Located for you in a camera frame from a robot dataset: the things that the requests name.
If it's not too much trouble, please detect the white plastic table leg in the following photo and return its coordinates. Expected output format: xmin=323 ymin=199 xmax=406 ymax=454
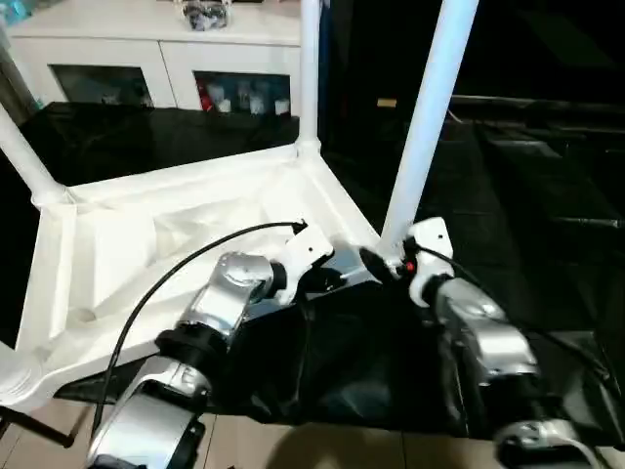
xmin=379 ymin=0 xmax=482 ymax=264
xmin=0 ymin=105 xmax=68 ymax=205
xmin=0 ymin=341 xmax=44 ymax=407
xmin=298 ymin=0 xmax=324 ymax=158

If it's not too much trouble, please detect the white plastic table top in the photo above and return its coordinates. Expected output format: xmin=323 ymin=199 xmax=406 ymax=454
xmin=0 ymin=136 xmax=388 ymax=410

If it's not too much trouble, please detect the black plastic mat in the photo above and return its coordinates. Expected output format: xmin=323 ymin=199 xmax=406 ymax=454
xmin=0 ymin=100 xmax=625 ymax=439

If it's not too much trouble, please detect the black horizontal bar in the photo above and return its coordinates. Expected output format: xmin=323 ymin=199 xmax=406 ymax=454
xmin=447 ymin=95 xmax=625 ymax=114

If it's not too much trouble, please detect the blue vertical panel edge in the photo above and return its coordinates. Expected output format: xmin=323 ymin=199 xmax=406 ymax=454
xmin=316 ymin=0 xmax=334 ymax=116

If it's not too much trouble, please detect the dark furniture with brass label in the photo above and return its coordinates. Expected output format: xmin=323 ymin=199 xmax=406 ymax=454
xmin=316 ymin=0 xmax=625 ymax=114

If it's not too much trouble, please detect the white glass-door cabinet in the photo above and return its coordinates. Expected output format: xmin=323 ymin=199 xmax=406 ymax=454
xmin=9 ymin=0 xmax=305 ymax=117

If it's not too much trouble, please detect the dark patterned bundle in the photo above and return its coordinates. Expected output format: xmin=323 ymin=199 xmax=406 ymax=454
xmin=182 ymin=0 xmax=232 ymax=31

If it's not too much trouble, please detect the grey curtain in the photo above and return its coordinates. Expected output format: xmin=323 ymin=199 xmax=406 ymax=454
xmin=0 ymin=28 xmax=36 ymax=129

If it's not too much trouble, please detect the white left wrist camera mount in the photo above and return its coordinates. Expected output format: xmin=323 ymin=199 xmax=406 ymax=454
xmin=275 ymin=225 xmax=337 ymax=305

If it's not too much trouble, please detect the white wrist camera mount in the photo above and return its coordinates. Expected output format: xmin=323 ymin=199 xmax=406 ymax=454
xmin=275 ymin=225 xmax=337 ymax=305
xmin=403 ymin=217 xmax=456 ymax=308

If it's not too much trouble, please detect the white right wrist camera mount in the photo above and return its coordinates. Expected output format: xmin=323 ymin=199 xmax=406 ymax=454
xmin=403 ymin=217 xmax=456 ymax=308

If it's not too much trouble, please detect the black folding table frame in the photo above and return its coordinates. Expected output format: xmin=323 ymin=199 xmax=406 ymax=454
xmin=0 ymin=404 xmax=95 ymax=449

